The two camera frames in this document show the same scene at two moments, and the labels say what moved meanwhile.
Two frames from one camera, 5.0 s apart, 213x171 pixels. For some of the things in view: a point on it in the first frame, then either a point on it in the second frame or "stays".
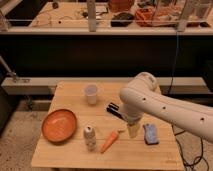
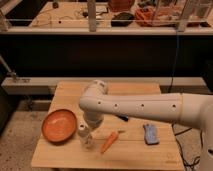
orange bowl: [58, 125] stays
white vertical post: [92, 13] stays
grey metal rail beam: [167, 85] stays
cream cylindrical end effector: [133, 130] -> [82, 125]
